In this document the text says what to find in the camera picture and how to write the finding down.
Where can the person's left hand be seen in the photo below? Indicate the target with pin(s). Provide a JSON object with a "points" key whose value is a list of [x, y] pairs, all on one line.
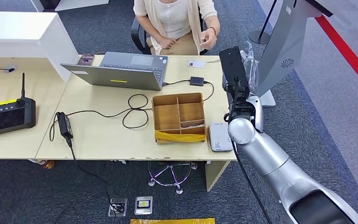
{"points": [[209, 39]]}

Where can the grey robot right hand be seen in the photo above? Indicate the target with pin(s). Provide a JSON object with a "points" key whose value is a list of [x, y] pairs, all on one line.
{"points": [[257, 111]]}

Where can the person's right hand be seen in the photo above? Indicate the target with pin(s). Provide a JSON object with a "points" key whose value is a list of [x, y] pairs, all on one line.
{"points": [[167, 42]]}

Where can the white ID card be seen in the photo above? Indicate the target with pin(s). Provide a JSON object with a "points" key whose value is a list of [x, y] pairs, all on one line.
{"points": [[196, 64]]}

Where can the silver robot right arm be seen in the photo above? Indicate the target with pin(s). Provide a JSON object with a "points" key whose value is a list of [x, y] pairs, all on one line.
{"points": [[268, 154]]}

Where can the person's right forearm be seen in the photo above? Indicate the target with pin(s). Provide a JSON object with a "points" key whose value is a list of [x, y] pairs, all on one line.
{"points": [[148, 28]]}

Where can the person's left forearm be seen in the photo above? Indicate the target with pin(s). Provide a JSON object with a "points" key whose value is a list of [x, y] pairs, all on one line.
{"points": [[213, 22]]}

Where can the person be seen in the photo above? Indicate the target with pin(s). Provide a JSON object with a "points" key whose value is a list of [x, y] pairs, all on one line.
{"points": [[174, 21]]}

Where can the grey card reader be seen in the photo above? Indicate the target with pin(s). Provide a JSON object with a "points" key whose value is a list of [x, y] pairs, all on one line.
{"points": [[219, 137]]}

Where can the black office chair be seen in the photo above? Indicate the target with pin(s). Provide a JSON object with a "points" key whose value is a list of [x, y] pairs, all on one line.
{"points": [[135, 35]]}

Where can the small black adapter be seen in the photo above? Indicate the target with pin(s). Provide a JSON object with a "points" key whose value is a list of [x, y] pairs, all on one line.
{"points": [[197, 81]]}

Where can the grey laptop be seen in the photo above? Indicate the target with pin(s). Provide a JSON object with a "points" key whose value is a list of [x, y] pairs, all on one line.
{"points": [[120, 77]]}

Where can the grey kiosk stand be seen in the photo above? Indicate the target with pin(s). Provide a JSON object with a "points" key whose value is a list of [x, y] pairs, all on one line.
{"points": [[285, 46]]}

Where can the wooden divided box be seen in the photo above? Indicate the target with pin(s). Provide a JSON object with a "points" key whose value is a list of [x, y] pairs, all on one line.
{"points": [[168, 116]]}

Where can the beige desk leg panel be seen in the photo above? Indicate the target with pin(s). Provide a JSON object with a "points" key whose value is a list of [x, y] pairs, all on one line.
{"points": [[213, 175]]}

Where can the yellow tape on box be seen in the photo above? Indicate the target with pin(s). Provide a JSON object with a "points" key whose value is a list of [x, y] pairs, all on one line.
{"points": [[179, 137]]}

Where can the black smartphone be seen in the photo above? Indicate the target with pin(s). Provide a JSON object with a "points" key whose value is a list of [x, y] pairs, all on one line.
{"points": [[86, 59]]}

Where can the white furniture base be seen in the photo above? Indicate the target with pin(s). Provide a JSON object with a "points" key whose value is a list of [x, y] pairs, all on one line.
{"points": [[81, 3]]}

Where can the red barrier belt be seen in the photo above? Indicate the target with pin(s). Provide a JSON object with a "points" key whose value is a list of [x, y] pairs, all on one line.
{"points": [[344, 51]]}

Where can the chrome stool base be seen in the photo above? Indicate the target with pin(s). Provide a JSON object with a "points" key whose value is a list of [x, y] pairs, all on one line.
{"points": [[170, 175]]}

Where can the black laptop power brick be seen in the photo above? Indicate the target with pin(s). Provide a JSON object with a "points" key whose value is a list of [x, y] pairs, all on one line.
{"points": [[65, 125]]}

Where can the white counter block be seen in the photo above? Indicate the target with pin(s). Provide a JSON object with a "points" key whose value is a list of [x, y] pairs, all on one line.
{"points": [[21, 32]]}

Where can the floor socket box yellow label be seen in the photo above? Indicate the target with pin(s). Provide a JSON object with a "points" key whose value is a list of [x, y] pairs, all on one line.
{"points": [[143, 205]]}

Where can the grey desk grommet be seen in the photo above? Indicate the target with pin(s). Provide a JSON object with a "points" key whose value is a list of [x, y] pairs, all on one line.
{"points": [[12, 65]]}

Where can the open floor socket box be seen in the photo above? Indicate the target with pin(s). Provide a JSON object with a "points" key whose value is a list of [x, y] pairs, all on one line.
{"points": [[118, 207]]}

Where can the black remote controller with antennas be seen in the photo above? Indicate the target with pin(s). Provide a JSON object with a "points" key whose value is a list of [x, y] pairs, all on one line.
{"points": [[9, 119]]}

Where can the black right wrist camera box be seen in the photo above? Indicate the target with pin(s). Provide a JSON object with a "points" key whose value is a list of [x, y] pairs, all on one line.
{"points": [[233, 69]]}

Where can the black stanchion post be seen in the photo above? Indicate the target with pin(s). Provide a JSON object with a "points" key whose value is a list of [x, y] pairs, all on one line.
{"points": [[259, 37]]}

